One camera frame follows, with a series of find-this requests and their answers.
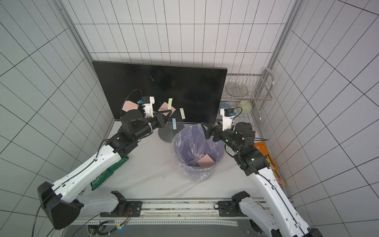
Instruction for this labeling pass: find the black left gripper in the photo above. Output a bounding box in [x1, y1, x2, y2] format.
[134, 111, 173, 140]

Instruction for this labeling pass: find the blue sticky flag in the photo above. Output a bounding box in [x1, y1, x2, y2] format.
[172, 118, 177, 130]

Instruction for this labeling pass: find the yellow-green sticky flag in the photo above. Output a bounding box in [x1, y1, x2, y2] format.
[180, 108, 186, 120]

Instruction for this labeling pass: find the green narrow sticky flag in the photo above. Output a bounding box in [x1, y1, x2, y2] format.
[167, 98, 173, 110]

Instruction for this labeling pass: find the pink sticky note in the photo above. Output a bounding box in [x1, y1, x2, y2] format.
[121, 100, 138, 112]
[197, 155, 215, 168]

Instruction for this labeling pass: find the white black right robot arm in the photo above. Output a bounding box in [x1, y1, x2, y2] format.
[201, 122, 322, 237]

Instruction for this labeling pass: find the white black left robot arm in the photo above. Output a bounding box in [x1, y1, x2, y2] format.
[37, 110, 172, 230]

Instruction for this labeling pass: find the grey round monitor stand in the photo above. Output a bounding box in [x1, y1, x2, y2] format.
[158, 123, 185, 143]

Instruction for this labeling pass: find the black computer monitor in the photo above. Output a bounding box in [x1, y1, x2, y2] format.
[92, 61, 228, 123]

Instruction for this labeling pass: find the blue bowl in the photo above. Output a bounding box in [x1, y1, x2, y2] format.
[219, 103, 232, 110]

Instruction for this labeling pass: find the purple bin with plastic liner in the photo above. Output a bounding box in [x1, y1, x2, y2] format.
[171, 123, 226, 183]

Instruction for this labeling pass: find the light green bowl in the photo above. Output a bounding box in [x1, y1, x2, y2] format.
[238, 100, 253, 115]

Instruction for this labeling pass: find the glass dish on rack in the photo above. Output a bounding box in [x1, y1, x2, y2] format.
[226, 83, 249, 98]

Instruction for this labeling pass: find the steel dish rack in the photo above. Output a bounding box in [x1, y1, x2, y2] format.
[221, 68, 275, 125]

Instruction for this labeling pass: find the orange candy bag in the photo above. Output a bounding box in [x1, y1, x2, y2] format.
[255, 142, 287, 187]

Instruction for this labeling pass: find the green snack bag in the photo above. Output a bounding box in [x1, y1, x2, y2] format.
[90, 156, 129, 191]

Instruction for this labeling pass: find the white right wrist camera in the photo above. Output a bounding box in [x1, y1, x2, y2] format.
[220, 108, 236, 131]

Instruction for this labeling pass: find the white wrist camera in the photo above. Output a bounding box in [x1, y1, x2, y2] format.
[220, 108, 236, 131]
[138, 96, 155, 118]

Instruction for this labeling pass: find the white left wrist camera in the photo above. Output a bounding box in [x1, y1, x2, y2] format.
[138, 96, 155, 118]

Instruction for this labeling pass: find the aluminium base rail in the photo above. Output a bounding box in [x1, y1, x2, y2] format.
[53, 197, 297, 237]

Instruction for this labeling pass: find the black cable under rail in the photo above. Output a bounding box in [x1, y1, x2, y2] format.
[87, 207, 134, 236]

